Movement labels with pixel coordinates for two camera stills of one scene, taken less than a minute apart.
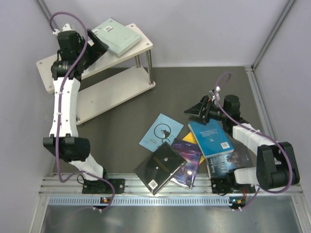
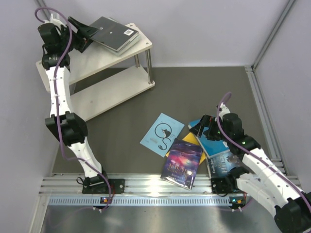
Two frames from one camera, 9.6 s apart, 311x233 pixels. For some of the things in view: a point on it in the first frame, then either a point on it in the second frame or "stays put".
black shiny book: [160, 167] -> [113, 34]
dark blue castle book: [220, 164] stays put
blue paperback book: [211, 138] stays put
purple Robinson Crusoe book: [191, 152] stays put
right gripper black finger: [198, 110] -> [198, 129]
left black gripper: [97, 50] -> [82, 34]
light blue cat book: [164, 129] stays put
